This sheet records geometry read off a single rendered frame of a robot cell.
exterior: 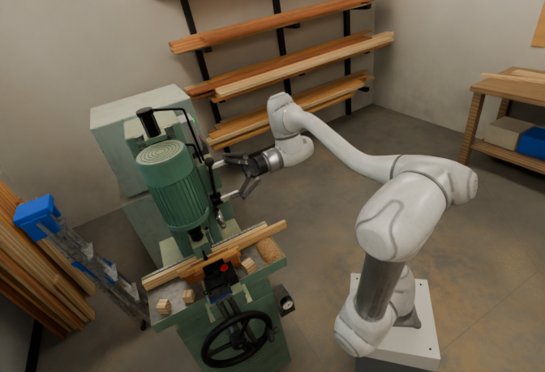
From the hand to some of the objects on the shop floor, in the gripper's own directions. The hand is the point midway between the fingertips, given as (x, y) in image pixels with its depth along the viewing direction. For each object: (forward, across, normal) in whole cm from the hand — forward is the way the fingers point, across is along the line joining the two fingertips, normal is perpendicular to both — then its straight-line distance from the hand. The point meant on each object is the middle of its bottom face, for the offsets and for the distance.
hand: (216, 182), depth 108 cm
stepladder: (+80, -14, -152) cm, 172 cm away
